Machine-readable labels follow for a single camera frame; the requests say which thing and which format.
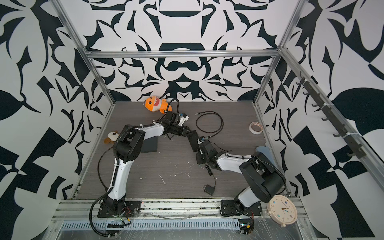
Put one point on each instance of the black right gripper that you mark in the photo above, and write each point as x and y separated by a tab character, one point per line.
199	160

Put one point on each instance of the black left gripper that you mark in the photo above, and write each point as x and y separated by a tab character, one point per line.
186	131

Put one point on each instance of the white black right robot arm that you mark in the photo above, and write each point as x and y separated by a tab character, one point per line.
264	179

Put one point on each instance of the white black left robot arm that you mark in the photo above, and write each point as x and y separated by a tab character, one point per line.
128	147

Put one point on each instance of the orange plush fish toy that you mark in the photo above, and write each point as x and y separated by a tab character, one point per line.
155	104

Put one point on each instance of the white double-sided tape roll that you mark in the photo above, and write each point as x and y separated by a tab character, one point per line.
256	128

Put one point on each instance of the blue glasses case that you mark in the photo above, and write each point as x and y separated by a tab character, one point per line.
265	151

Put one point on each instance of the small brown plush toy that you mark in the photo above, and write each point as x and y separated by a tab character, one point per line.
111	138

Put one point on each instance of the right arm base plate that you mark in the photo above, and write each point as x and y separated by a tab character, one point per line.
230	208

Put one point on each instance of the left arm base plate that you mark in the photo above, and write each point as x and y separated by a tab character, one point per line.
124	209

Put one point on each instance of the cream round wall clock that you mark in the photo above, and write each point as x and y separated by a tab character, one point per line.
282	210

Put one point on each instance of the aluminium frame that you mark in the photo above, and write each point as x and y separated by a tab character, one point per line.
372	162

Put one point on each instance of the grey wall hook rail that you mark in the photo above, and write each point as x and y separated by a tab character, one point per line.
333	116

